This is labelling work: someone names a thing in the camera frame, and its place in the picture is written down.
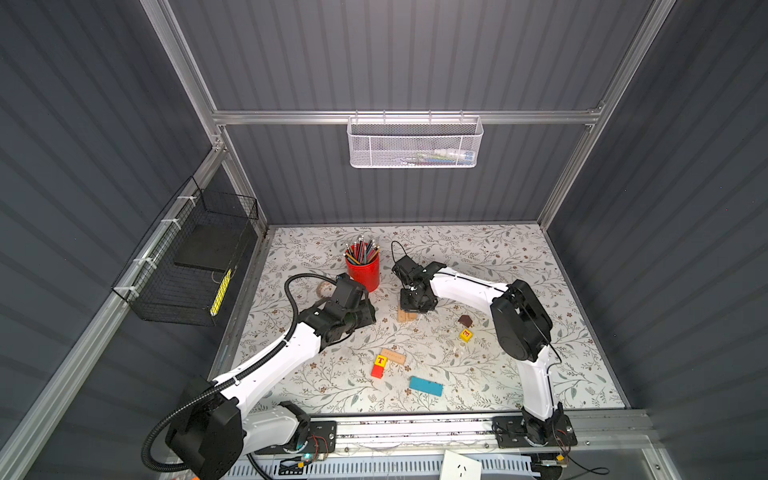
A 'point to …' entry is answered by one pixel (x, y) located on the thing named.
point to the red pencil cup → (367, 275)
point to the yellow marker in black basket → (220, 294)
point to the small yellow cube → (466, 334)
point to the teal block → (425, 385)
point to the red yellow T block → (377, 370)
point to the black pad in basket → (212, 245)
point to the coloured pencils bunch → (360, 252)
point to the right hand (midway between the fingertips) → (410, 310)
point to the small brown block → (465, 320)
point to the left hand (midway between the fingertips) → (370, 310)
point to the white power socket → (456, 466)
